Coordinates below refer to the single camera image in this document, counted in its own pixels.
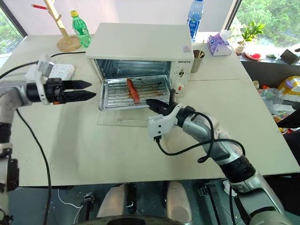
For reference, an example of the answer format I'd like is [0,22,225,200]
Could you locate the green plastic soda bottle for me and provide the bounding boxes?
[70,10,93,49]

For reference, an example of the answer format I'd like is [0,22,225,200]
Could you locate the clear plastic bag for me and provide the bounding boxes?
[258,87,294,116]

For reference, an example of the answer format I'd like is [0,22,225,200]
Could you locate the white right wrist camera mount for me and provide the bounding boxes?
[147,104,186,143]

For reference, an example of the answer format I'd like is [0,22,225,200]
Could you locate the white power strip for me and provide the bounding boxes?
[47,62,76,80]

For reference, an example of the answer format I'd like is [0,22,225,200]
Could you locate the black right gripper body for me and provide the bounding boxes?
[160,89,181,116]

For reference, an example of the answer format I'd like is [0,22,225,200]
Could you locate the wooden mug tree stand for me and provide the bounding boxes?
[43,0,83,53]

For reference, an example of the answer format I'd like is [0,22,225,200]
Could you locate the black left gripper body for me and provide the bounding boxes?
[45,78,67,105]

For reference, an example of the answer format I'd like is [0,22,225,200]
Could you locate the black box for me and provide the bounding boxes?
[279,48,300,65]

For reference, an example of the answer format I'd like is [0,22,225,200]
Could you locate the glass toaster oven door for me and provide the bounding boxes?
[97,109,152,128]

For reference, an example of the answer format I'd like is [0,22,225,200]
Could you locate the red sausage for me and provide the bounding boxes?
[126,78,141,105]

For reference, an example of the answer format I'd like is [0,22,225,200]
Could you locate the wooden chopsticks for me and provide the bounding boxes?
[197,39,205,59]

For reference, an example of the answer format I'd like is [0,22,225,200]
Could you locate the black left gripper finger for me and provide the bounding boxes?
[62,90,97,103]
[61,80,93,90]

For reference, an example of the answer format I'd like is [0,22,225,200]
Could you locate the white rounded robot foot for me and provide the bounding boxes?
[165,181,193,224]
[97,183,127,219]

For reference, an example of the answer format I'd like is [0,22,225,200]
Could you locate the black power cord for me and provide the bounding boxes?
[50,51,87,58]

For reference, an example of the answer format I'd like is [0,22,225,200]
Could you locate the blue plastic water bottle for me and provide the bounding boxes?
[186,0,205,44]

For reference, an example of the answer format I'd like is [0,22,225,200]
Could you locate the green potted plant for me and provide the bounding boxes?
[235,20,267,53]

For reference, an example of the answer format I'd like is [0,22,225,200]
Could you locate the grey metal cup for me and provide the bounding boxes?
[190,49,206,74]

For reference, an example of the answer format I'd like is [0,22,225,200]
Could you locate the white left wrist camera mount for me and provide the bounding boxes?
[24,59,52,105]

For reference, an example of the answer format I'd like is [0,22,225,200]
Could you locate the yellow purple toy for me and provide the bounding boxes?
[277,75,300,97]

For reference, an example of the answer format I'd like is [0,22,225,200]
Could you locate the purple tissue box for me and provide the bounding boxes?
[206,30,233,57]

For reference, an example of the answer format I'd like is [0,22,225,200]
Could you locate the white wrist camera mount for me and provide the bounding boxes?
[147,104,186,143]
[24,59,52,105]

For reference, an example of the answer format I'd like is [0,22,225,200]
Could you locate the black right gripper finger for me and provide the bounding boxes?
[148,105,170,116]
[145,98,167,109]

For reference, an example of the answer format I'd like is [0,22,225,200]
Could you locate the silver baking tray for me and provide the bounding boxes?
[98,75,174,112]

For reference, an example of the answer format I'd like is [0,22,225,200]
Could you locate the red plate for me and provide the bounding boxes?
[243,50,263,62]

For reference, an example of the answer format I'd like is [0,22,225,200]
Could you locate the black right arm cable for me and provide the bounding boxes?
[153,111,246,164]

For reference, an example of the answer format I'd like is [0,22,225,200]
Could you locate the white toaster oven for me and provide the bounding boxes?
[85,22,195,111]

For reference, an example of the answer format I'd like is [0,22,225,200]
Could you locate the thin white floor cable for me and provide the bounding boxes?
[57,188,83,224]

